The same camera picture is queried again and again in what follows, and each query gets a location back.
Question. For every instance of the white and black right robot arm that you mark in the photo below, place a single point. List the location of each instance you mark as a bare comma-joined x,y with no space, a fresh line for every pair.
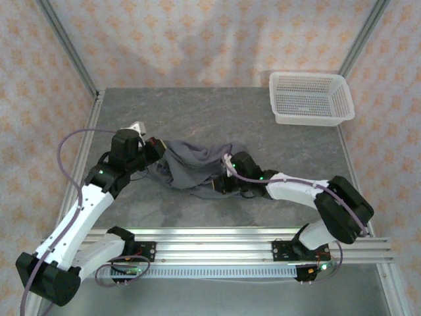
296,194

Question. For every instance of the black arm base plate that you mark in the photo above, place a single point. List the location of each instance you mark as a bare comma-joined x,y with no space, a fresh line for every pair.
281,251
146,251

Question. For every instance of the white perforated plastic basket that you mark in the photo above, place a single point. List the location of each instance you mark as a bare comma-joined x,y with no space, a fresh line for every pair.
309,98

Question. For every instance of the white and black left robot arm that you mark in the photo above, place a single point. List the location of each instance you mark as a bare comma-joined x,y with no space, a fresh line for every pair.
82,217

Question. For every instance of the small circuit board with LED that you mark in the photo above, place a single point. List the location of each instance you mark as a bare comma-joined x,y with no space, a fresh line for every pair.
130,270
320,267

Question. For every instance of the grey t-shirt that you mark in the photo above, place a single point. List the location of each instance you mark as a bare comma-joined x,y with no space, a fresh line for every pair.
190,161

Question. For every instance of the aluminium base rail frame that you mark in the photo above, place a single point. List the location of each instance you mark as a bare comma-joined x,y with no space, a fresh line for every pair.
213,245

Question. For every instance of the aluminium corner post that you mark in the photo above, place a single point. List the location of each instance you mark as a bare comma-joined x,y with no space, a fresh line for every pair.
363,36
69,49

